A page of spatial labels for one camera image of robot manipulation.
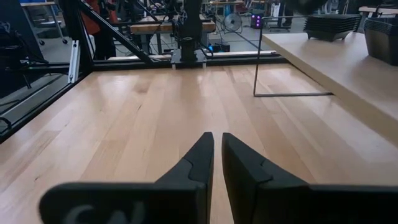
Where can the round floor fan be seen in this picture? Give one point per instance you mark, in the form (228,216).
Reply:
(233,22)

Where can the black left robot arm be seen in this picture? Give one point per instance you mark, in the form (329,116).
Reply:
(191,25)

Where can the silver frame bracket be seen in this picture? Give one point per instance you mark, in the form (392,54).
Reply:
(74,62)

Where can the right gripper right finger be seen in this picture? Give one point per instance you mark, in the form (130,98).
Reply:
(280,202)

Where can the wooden shelf with black legs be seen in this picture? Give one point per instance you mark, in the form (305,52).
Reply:
(342,71)

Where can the person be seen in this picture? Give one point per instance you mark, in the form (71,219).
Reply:
(93,21)

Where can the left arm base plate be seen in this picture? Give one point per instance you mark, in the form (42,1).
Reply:
(175,60)

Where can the wooden workbench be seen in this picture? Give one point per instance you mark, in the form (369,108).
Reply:
(152,28)

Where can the black aluminium table frame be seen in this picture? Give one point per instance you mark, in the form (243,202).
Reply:
(130,63)

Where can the wooden table on wheels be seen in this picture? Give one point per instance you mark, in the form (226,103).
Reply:
(37,4)

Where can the black box with blue light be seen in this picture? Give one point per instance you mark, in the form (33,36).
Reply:
(219,47)

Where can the black computer tower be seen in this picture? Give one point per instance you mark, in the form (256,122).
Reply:
(257,21)

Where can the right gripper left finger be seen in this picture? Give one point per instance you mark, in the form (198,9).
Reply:
(140,202)

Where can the wooden background table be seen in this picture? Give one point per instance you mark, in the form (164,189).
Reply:
(370,10)

